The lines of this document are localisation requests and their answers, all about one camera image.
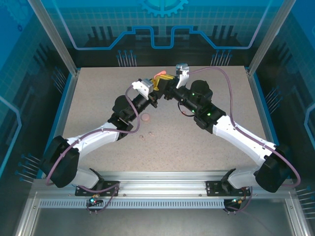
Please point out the pale pink round charging case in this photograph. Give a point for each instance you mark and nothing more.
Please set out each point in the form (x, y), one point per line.
(145, 117)

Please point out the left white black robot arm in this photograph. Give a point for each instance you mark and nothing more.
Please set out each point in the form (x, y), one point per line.
(96, 140)

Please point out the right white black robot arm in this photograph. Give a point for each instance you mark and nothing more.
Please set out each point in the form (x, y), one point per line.
(241, 137)

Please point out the lit power connector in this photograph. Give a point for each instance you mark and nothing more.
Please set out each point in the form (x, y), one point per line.
(94, 201)
(236, 201)

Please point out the grey metal tray panel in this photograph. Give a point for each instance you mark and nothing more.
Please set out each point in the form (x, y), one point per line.
(160, 222)

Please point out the aluminium side rail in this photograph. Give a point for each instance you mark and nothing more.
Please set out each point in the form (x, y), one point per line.
(63, 118)
(258, 98)

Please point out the wide aluminium base rail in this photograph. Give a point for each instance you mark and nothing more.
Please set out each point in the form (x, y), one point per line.
(162, 184)

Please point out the aluminium frame post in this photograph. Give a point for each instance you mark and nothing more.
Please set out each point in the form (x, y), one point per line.
(267, 37)
(59, 41)

